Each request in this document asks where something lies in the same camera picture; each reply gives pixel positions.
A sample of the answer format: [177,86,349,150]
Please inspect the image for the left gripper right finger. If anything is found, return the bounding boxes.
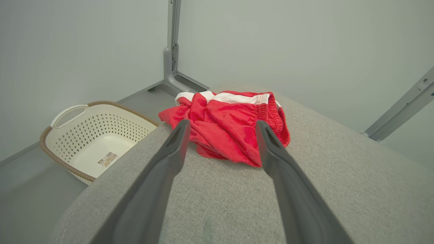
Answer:
[255,120,355,244]

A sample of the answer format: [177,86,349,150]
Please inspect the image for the red shorts with white stripe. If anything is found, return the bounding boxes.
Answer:
[158,90,291,168]

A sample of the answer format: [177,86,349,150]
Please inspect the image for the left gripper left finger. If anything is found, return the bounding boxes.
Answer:
[89,119,191,244]

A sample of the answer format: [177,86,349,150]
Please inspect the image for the grey metal partition post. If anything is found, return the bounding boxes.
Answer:
[361,66,434,143]
[147,0,211,99]

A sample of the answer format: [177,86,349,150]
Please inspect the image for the cream plastic laundry basket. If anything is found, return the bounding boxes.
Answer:
[40,101,160,185]

